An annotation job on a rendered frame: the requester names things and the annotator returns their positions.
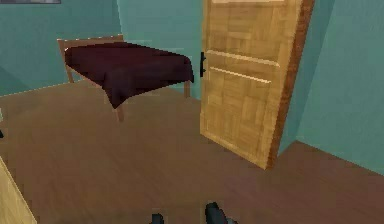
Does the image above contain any black door handle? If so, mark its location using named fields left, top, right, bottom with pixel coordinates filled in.
left=199, top=51, right=207, bottom=78

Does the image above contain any grey framed wall picture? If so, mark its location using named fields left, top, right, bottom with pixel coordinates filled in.
left=0, top=0, right=62, bottom=5

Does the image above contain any light wooden panel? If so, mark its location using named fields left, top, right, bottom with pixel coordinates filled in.
left=0, top=155, right=39, bottom=224

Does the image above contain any dark red bed blanket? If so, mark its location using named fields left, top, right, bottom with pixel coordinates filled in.
left=63, top=41, right=195, bottom=110

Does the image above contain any wooden bed frame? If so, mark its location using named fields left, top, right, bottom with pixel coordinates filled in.
left=56, top=33, right=192, bottom=123

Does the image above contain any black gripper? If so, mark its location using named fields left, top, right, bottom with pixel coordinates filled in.
left=151, top=201, right=238, bottom=224

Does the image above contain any light wooden room door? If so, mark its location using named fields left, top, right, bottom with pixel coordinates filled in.
left=199, top=0, right=316, bottom=171

